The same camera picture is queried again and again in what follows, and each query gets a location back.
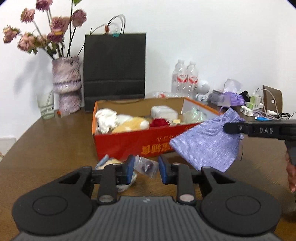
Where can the red cardboard box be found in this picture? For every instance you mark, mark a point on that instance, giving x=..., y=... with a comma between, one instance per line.
x=129, y=143

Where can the person's right hand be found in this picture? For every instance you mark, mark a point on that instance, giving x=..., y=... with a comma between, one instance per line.
x=291, y=176

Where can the small white adapters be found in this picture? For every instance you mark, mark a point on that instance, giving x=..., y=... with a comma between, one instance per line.
x=247, y=110

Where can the purple textured vase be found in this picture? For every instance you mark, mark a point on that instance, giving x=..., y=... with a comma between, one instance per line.
x=67, y=85

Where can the clear plastic container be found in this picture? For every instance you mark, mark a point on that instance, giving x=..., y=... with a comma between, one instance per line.
x=163, y=112

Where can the clear plastic packaging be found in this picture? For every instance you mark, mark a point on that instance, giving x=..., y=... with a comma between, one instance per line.
x=161, y=94

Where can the purple cloth pouch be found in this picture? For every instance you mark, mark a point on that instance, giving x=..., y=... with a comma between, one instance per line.
x=205, y=143

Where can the blue tube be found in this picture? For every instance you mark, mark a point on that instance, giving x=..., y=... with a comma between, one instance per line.
x=262, y=118

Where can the purple plastic bag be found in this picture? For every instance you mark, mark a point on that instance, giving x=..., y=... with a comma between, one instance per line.
x=232, y=99

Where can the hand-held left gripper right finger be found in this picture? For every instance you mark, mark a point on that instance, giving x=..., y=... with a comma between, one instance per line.
x=163, y=170

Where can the white robot toy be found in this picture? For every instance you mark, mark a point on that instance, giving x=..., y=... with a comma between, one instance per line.
x=203, y=89

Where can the brown cardboard board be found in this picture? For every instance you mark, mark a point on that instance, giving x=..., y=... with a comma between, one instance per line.
x=276, y=97

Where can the black paper bag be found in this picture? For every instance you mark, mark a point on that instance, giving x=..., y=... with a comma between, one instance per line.
x=115, y=69

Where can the small bag with dark item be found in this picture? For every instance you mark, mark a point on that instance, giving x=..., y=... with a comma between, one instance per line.
x=145, y=166

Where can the dried pink flowers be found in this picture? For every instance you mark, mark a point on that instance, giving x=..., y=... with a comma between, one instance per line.
x=55, y=25

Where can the green binder clip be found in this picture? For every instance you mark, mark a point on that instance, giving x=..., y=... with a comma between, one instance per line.
x=116, y=34

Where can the red artificial rose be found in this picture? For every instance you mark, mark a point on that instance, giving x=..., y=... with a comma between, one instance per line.
x=159, y=122

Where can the clear plastic wrapping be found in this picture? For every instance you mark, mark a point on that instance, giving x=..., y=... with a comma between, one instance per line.
x=232, y=85

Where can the clear water bottle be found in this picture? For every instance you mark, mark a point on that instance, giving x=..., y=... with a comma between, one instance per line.
x=192, y=78
x=179, y=77

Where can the glittery plastic bag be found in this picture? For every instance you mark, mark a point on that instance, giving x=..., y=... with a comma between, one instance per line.
x=194, y=115

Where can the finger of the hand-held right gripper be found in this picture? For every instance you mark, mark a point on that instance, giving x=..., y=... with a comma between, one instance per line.
x=235, y=128

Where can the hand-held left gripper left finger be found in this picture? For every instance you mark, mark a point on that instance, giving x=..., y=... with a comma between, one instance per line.
x=130, y=169

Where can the black small object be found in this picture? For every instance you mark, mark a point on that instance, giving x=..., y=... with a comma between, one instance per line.
x=244, y=94

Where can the yellow and white plush toy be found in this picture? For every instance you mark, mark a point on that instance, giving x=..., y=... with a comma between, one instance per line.
x=131, y=124

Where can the clear drinking glass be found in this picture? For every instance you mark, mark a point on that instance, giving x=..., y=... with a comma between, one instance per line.
x=45, y=106

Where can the white tissue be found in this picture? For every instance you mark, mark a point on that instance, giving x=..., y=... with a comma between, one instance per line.
x=105, y=119

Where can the grey folded pack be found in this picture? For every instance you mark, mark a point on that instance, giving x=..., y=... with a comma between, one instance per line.
x=215, y=96

